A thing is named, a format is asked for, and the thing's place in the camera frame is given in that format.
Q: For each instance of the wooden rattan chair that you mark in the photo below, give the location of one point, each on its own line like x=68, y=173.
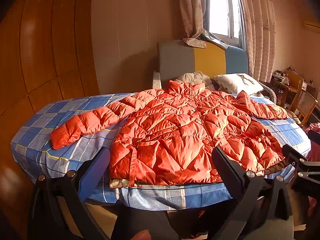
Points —
x=301, y=107

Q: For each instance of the desk clutter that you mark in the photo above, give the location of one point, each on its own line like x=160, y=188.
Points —
x=281, y=77

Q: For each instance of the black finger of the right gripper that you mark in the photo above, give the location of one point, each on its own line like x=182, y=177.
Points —
x=300, y=163

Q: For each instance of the white air conditioner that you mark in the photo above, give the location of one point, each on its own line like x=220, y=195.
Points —
x=312, y=26

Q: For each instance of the window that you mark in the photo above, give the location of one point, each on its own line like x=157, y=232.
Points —
x=226, y=22

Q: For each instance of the left pink curtain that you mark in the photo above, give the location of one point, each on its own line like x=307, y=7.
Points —
x=193, y=14

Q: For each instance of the orange quilted down jacket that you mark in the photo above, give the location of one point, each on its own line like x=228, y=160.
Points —
x=169, y=134

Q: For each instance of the white printed pillow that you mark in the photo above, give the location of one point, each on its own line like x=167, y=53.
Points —
x=235, y=83

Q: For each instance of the person's left hand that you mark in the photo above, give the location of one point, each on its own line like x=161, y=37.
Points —
x=143, y=235

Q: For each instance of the right pink curtain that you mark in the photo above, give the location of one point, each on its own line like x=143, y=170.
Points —
x=260, y=33

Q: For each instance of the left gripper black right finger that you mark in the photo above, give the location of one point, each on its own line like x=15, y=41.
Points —
x=263, y=209

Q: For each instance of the pink curtain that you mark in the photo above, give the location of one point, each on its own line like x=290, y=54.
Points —
x=193, y=14
x=260, y=33

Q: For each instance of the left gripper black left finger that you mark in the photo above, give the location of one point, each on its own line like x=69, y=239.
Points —
x=46, y=219

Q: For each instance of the white bed side rail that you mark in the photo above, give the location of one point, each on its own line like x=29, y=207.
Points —
x=156, y=81

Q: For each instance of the wooden desk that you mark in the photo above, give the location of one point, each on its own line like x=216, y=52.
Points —
x=289, y=91

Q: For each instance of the beige quilted jacket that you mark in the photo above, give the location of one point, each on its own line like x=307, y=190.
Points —
x=196, y=78

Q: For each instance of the grey yellow blue headboard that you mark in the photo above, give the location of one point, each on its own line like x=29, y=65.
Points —
x=177, y=58

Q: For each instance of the maroon cloth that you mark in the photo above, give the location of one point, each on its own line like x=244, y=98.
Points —
x=313, y=134

